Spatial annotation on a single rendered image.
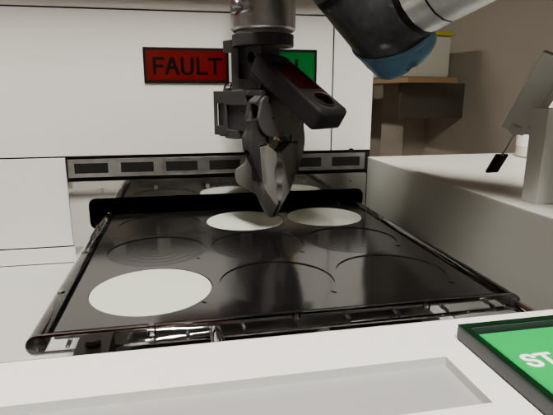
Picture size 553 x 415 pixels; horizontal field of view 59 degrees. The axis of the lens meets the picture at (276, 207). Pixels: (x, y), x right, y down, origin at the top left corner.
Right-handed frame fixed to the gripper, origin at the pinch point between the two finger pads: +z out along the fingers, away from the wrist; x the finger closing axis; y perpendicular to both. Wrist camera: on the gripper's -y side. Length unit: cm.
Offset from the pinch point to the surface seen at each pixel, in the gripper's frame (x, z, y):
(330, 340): 26.0, -3.0, -28.7
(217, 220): 2.3, 2.7, 8.6
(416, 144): -290, 21, 138
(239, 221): 0.6, 2.7, 6.2
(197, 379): 31.7, -3.0, -26.9
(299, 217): -6.2, 2.7, 1.7
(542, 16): -255, -55, 50
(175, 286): 19.0, 2.9, -6.4
